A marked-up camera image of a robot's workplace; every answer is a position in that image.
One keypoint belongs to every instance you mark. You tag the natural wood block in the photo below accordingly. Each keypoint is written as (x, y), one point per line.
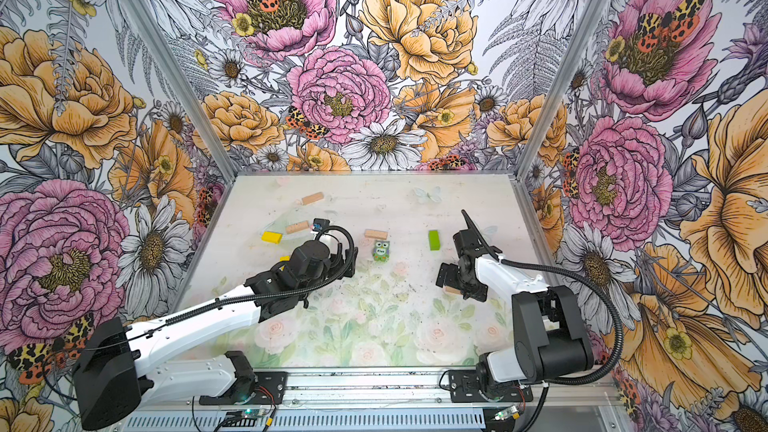
(312, 198)
(451, 291)
(376, 234)
(297, 227)

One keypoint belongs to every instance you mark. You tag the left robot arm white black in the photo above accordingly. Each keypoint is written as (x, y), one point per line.
(124, 367)

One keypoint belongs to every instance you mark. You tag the left aluminium corner post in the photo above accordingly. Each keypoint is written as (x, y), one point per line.
(153, 37)

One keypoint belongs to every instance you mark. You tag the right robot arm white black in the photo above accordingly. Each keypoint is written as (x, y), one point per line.
(549, 339)

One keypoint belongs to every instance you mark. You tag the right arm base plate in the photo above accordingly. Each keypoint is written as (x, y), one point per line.
(469, 386)

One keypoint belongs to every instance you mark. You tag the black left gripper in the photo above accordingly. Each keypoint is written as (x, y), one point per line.
(337, 262)

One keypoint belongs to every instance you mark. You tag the yellow long wood block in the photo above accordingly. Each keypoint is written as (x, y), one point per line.
(271, 237)

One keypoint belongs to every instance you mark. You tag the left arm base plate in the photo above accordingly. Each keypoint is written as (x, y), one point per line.
(262, 388)

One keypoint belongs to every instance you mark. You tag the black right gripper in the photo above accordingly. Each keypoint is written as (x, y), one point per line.
(446, 276)

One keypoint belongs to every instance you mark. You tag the green wood block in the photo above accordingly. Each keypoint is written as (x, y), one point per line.
(434, 240)

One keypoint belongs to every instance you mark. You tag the aluminium front rail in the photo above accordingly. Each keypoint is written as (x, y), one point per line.
(389, 399)

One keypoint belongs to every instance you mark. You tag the right aluminium corner post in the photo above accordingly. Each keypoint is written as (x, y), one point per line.
(583, 31)

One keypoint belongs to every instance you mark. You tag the aluminium corner post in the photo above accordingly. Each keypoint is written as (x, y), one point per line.
(153, 37)
(583, 31)

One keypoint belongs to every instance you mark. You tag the green owl number toy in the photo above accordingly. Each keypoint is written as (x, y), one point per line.
(381, 251)

